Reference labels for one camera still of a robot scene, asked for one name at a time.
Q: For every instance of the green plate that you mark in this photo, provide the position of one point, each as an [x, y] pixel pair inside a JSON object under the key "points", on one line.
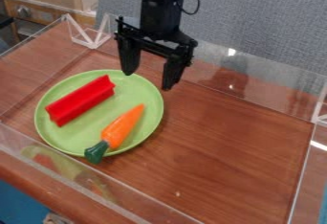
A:
{"points": [[82, 132]]}

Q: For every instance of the wooden cabinet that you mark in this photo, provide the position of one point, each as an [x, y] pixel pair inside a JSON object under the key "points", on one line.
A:
{"points": [[34, 14]]}

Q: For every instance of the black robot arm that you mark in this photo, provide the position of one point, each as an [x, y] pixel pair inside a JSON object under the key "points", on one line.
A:
{"points": [[157, 36]]}

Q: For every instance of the clear acrylic enclosure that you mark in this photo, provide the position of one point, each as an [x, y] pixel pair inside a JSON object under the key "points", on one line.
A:
{"points": [[237, 156]]}

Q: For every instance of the orange toy carrot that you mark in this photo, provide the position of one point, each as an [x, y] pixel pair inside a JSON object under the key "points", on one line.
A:
{"points": [[114, 134]]}

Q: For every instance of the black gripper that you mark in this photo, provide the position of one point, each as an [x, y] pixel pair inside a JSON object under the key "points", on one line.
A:
{"points": [[157, 35]]}

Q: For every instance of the red toy block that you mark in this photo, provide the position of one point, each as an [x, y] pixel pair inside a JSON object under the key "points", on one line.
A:
{"points": [[81, 100]]}

